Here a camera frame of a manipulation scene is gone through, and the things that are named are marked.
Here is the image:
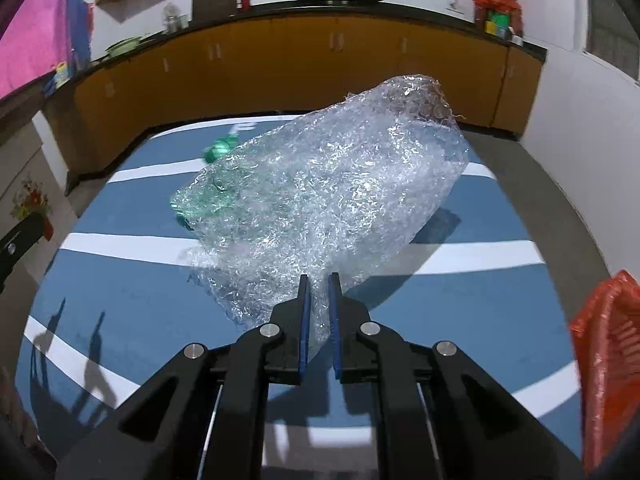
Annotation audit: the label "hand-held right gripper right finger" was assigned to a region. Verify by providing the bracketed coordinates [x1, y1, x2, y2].
[327, 271, 586, 480]

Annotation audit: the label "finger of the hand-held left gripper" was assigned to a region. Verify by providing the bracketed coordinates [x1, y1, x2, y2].
[0, 212, 46, 293]

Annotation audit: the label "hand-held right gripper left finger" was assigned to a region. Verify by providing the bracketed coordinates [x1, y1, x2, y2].
[55, 274, 313, 480]

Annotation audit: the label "large bubble wrap sheet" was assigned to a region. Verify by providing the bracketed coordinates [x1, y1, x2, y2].
[170, 74, 471, 361]

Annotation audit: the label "red plastic basket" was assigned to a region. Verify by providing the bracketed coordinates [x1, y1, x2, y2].
[570, 270, 640, 476]

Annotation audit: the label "blue white-striped table cover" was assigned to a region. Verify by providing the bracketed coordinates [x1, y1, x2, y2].
[15, 112, 583, 480]

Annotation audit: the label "large green plastic wrapper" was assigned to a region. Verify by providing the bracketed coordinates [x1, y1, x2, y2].
[169, 175, 241, 231]

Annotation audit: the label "yellow and blue cloths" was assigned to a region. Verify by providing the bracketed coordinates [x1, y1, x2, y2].
[44, 61, 71, 97]

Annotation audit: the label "small green plastic wrapper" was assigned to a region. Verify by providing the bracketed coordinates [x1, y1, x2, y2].
[201, 136, 237, 163]

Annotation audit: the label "pink hanging cloth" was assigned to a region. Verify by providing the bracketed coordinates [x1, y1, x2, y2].
[0, 0, 76, 101]

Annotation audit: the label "green pot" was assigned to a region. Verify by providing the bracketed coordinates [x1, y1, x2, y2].
[105, 35, 143, 58]

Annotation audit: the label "blue hanging cloth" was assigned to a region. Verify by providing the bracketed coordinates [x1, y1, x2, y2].
[65, 0, 96, 68]

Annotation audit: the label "orange lower kitchen cabinets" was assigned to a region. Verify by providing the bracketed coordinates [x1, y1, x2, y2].
[42, 12, 546, 196]

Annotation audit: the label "glass jar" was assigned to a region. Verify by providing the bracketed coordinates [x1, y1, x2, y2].
[162, 2, 191, 33]

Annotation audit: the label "brown cutting board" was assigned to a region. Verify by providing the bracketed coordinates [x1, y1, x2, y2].
[192, 0, 237, 17]

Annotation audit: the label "black kitchen countertop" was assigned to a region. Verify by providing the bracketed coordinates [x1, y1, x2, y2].
[42, 0, 548, 101]

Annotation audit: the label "green container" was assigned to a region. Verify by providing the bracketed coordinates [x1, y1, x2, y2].
[485, 10, 511, 36]

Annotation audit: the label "large red bag on counter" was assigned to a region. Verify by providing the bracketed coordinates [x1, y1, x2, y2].
[472, 0, 523, 36]

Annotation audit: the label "barred window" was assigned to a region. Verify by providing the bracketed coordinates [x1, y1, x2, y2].
[582, 0, 640, 81]

